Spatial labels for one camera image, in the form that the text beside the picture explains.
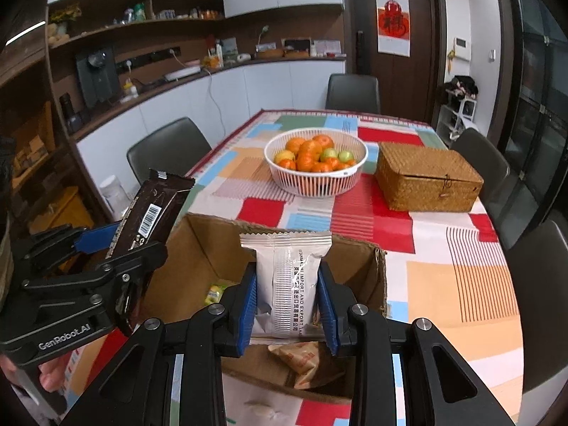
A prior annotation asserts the red white wall calendar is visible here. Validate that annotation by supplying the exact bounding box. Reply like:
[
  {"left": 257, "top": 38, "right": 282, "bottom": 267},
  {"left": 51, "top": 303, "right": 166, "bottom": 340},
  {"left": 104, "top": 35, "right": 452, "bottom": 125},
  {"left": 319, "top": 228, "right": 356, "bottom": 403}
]
[{"left": 375, "top": 0, "right": 411, "bottom": 58}]

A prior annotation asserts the dark brown snack bar packet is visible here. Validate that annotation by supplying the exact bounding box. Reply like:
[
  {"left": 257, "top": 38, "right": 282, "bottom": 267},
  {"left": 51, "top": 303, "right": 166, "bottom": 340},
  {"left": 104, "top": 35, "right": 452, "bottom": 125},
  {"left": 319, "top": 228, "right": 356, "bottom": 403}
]
[{"left": 105, "top": 169, "right": 196, "bottom": 316}]

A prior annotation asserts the white snack packet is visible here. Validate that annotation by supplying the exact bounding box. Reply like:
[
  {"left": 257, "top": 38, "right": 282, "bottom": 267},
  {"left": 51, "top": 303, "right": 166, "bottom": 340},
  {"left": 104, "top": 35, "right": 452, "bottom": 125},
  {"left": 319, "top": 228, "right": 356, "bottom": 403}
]
[{"left": 240, "top": 231, "right": 333, "bottom": 344}]

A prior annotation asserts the wooden wall shelf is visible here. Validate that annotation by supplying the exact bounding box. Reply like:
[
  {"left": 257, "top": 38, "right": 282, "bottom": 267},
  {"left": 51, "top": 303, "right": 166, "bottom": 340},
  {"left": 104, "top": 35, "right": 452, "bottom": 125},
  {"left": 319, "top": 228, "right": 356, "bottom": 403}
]
[{"left": 47, "top": 0, "right": 225, "bottom": 94}]

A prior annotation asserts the white round appliance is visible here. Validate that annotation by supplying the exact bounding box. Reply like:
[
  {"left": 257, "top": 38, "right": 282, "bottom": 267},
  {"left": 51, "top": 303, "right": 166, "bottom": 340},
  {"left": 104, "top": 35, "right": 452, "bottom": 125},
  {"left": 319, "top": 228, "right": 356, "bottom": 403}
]
[{"left": 163, "top": 67, "right": 202, "bottom": 81}]

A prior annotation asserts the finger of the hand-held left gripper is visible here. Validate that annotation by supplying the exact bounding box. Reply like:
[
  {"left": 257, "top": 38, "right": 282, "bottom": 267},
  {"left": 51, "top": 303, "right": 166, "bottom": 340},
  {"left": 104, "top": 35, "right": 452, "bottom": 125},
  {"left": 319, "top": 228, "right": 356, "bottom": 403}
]
[
  {"left": 22, "top": 242, "right": 168, "bottom": 338},
  {"left": 20, "top": 223, "right": 120, "bottom": 276}
]

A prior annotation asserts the dark bag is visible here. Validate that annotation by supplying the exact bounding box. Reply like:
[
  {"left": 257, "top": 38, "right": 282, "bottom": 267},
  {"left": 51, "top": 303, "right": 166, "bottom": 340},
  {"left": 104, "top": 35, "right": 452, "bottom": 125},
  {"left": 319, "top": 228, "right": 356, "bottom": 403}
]
[{"left": 444, "top": 75, "right": 480, "bottom": 98}]

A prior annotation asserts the white stool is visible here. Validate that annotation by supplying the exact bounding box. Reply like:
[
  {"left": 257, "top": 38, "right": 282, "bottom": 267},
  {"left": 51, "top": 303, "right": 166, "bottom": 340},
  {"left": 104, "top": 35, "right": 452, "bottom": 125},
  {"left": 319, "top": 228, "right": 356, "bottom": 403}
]
[{"left": 437, "top": 95, "right": 477, "bottom": 143}]

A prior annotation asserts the white plastic fruit basket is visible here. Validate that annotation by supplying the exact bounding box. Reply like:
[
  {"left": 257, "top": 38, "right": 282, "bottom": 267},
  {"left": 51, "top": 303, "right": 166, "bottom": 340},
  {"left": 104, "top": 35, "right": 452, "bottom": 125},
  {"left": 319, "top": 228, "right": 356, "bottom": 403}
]
[{"left": 264, "top": 128, "right": 369, "bottom": 199}]

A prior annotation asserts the woven wicker lidded basket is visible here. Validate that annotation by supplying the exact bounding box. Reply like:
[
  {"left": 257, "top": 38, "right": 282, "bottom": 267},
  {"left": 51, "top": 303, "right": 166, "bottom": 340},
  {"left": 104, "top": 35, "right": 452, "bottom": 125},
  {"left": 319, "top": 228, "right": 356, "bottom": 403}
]
[{"left": 375, "top": 141, "right": 484, "bottom": 213}]

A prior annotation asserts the dark grey dining chair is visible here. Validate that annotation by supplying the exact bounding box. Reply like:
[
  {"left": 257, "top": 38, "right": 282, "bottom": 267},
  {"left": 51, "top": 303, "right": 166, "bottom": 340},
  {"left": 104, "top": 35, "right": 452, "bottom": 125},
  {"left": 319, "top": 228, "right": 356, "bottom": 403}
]
[
  {"left": 506, "top": 219, "right": 568, "bottom": 391},
  {"left": 126, "top": 117, "right": 212, "bottom": 186},
  {"left": 450, "top": 127, "right": 511, "bottom": 207},
  {"left": 325, "top": 73, "right": 381, "bottom": 115}
]

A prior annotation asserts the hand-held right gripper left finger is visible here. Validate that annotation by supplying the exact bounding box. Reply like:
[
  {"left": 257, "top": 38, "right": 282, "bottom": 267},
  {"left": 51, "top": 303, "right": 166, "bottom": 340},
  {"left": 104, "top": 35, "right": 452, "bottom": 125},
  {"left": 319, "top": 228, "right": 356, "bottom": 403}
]
[{"left": 60, "top": 262, "right": 259, "bottom": 426}]

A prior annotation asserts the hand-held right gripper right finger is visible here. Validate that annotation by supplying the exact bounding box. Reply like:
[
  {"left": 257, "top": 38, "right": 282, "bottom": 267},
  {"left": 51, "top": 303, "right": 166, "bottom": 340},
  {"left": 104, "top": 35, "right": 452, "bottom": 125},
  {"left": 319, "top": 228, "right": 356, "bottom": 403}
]
[{"left": 316, "top": 261, "right": 518, "bottom": 426}]

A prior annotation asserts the brown cardboard box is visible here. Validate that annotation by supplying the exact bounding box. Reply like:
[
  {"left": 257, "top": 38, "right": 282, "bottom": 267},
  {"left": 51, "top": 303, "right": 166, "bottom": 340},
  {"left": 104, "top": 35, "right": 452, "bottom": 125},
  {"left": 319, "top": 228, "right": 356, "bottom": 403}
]
[{"left": 137, "top": 213, "right": 388, "bottom": 405}]

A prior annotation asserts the orange brown snack packet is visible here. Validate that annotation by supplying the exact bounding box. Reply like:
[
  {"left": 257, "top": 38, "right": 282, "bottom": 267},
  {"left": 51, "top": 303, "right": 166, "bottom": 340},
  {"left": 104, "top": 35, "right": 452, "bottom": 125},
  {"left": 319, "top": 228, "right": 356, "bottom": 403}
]
[{"left": 267, "top": 341, "right": 347, "bottom": 389}]

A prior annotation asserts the yellow flower bunch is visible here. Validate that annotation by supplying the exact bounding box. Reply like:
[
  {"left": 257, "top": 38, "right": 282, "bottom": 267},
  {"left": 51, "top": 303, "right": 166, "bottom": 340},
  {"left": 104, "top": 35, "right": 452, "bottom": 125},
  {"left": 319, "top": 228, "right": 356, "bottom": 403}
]
[{"left": 49, "top": 4, "right": 83, "bottom": 36}]

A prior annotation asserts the person's left hand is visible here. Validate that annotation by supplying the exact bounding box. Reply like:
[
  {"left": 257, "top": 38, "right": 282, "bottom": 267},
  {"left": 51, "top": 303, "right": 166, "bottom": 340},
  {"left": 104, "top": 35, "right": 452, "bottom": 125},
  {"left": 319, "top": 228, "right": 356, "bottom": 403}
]
[{"left": 39, "top": 355, "right": 74, "bottom": 392}]

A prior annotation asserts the dark brown door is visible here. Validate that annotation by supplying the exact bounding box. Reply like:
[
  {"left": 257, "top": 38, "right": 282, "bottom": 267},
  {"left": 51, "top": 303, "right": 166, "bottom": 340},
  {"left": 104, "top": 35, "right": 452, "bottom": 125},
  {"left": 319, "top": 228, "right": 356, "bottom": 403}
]
[{"left": 344, "top": 0, "right": 447, "bottom": 125}]

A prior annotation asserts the yellow green candy packet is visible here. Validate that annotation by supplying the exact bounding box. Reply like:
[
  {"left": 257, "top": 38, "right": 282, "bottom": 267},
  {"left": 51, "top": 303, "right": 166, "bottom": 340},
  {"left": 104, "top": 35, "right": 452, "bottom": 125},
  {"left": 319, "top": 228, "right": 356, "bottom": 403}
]
[{"left": 204, "top": 282, "right": 236, "bottom": 307}]

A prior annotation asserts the small white wrapper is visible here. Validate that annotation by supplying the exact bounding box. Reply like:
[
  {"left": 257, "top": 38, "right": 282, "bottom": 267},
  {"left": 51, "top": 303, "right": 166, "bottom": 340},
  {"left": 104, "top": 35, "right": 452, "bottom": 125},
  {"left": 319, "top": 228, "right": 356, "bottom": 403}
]
[{"left": 245, "top": 399, "right": 289, "bottom": 422}]

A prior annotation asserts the pile of tangerines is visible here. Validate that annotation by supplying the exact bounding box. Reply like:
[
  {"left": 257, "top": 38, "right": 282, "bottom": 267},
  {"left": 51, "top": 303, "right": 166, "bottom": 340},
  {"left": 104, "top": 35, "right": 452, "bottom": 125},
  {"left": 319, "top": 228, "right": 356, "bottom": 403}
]
[{"left": 285, "top": 134, "right": 358, "bottom": 174}]

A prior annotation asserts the wooden side cabinet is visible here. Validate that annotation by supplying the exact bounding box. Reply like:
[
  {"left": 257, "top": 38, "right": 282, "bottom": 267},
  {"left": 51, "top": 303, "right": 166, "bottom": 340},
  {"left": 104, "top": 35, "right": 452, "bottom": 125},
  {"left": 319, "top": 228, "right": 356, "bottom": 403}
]
[{"left": 0, "top": 49, "right": 96, "bottom": 285}]

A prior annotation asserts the white plastic jar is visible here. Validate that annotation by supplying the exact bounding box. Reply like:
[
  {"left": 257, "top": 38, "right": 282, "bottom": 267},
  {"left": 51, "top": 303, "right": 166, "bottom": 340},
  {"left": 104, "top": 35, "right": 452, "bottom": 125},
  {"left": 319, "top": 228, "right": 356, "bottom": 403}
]
[{"left": 100, "top": 175, "right": 134, "bottom": 220}]

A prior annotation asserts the white counter cabinet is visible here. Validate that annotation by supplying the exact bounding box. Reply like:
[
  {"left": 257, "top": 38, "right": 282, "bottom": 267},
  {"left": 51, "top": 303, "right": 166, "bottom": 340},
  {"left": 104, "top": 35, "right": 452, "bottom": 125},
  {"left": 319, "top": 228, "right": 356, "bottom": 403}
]
[{"left": 75, "top": 55, "right": 347, "bottom": 196}]

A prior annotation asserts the dark glass door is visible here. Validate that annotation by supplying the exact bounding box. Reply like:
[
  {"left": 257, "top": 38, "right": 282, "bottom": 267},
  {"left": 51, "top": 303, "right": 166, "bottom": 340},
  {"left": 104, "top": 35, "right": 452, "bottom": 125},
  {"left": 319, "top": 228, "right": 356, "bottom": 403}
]
[{"left": 492, "top": 0, "right": 568, "bottom": 249}]

